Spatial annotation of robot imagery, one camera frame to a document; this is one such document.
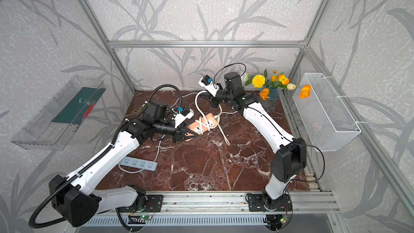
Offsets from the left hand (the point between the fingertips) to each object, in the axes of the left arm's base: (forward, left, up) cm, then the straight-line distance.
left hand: (196, 133), depth 68 cm
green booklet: (+9, +51, +6) cm, 52 cm away
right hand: (+19, -2, +6) cm, 20 cm away
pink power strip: (0, -3, +6) cm, 7 cm away
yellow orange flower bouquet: (+36, -39, -3) cm, 53 cm away
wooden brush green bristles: (+37, +47, -31) cm, 68 cm away
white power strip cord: (+3, -4, +7) cm, 9 cm away
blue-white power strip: (-5, +31, -24) cm, 40 cm away
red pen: (+8, +47, +4) cm, 48 cm away
